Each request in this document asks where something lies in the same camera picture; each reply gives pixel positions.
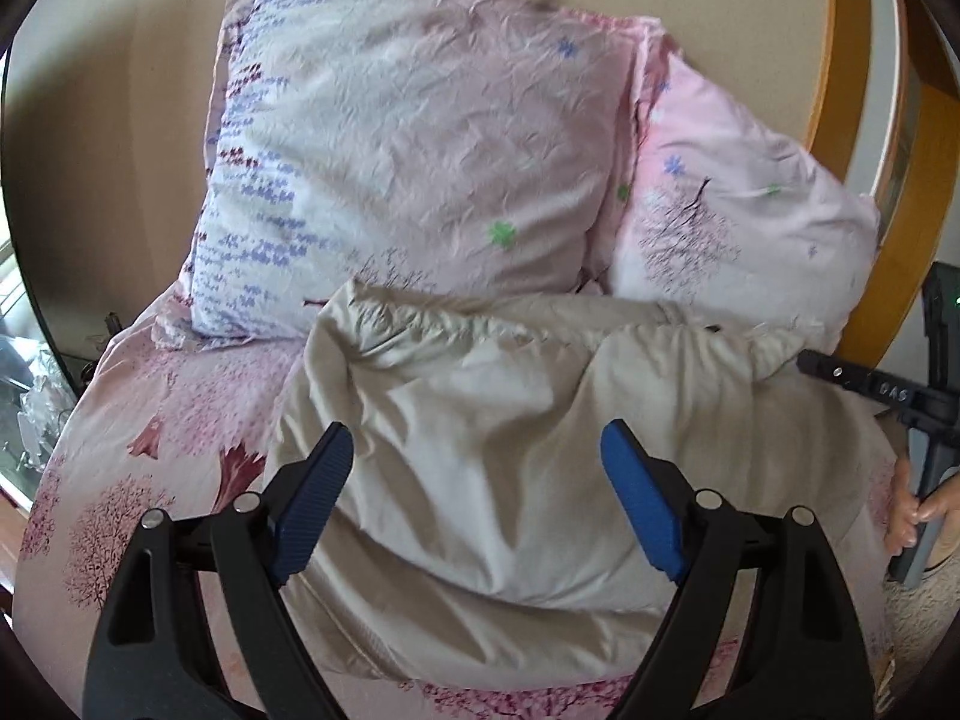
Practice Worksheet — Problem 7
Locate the right pink floral pillow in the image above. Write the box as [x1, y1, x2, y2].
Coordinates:
[586, 20, 880, 353]

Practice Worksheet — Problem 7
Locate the window with blind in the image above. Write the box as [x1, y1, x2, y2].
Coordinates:
[0, 229, 76, 512]

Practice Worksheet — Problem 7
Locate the pink floral bed sheet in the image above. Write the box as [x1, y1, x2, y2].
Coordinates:
[13, 283, 898, 720]

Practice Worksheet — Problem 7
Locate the person's right hand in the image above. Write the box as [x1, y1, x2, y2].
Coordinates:
[884, 457, 960, 566]

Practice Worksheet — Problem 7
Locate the left pink floral pillow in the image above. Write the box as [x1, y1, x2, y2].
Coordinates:
[182, 0, 658, 341]

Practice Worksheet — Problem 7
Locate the beige padded jacket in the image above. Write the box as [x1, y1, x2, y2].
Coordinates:
[267, 283, 892, 689]

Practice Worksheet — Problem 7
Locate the pink floral pillow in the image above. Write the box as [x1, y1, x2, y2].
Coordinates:
[182, 0, 658, 341]
[586, 20, 880, 353]

